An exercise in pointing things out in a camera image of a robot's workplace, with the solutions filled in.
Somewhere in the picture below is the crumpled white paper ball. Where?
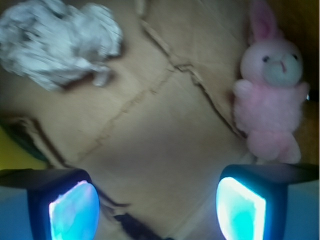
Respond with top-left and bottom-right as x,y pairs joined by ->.
0,0 -> 123,91

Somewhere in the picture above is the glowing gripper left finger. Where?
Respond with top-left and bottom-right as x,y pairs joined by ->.
0,168 -> 100,240

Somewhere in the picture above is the yellow green sponge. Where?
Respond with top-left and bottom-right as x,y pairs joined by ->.
0,119 -> 49,170

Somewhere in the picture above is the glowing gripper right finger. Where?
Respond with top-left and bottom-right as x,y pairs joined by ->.
215,163 -> 320,240

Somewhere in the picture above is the pink plush bunny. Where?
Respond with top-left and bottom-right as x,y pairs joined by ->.
233,0 -> 310,164

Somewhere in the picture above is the brown paper bag tray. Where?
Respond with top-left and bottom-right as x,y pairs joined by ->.
0,0 -> 320,240

